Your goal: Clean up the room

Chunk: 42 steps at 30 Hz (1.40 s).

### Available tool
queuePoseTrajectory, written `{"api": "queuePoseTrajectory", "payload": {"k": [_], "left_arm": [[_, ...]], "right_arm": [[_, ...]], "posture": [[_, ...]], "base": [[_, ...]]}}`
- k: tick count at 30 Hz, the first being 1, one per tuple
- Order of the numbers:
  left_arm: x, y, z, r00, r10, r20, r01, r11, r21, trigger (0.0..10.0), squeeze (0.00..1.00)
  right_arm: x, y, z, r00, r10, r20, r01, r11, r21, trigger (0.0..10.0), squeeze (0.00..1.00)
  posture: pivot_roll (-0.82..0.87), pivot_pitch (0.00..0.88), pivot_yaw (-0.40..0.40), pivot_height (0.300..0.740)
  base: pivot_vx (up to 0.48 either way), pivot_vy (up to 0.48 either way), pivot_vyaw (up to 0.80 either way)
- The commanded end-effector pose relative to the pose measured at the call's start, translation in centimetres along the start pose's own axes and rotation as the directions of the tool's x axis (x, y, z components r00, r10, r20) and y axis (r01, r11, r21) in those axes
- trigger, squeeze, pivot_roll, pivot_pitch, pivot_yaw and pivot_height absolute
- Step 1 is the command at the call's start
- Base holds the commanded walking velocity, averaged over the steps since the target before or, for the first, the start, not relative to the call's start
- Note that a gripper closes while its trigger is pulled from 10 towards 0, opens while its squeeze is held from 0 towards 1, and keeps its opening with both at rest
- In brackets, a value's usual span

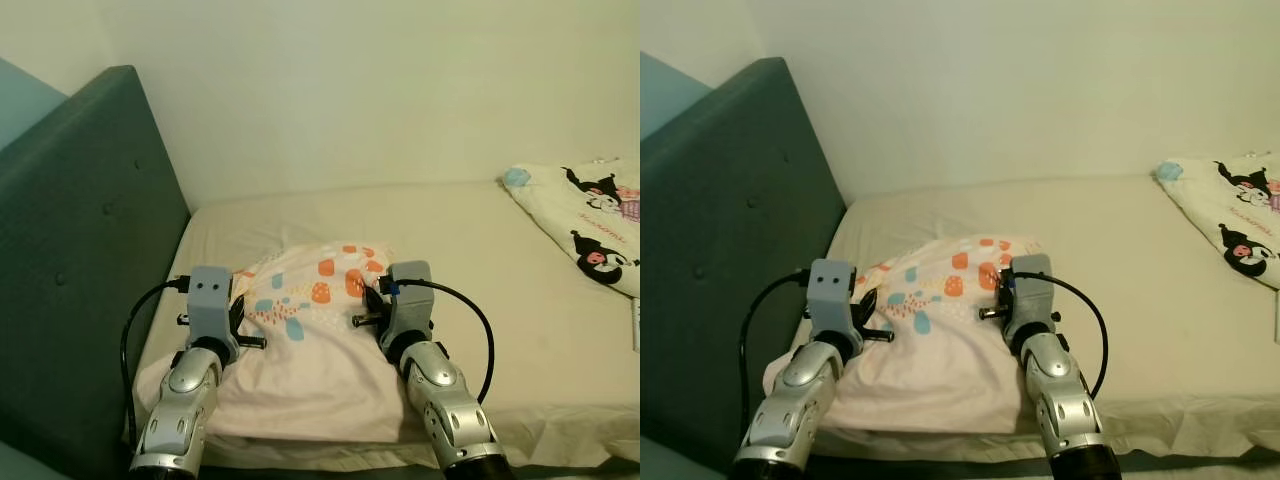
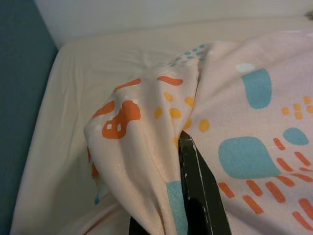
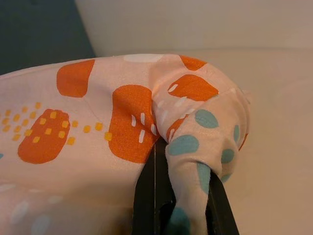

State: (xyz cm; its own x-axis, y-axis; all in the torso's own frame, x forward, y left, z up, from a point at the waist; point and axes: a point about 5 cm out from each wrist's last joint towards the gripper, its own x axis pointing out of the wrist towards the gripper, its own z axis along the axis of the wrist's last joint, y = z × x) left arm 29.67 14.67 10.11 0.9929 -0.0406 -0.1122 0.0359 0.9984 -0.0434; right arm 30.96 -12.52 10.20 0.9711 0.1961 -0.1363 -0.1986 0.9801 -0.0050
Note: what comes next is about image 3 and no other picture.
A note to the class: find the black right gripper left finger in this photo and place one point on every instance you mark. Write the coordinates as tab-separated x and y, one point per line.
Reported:
151	195

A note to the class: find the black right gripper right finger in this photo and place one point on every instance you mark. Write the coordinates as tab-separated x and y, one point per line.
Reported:
220	210

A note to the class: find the pink pillow with coloured dots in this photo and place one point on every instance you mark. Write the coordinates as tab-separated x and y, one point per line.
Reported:
73	159

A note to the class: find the teal upholstered headboard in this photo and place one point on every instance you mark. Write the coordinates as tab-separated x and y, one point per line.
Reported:
36	31

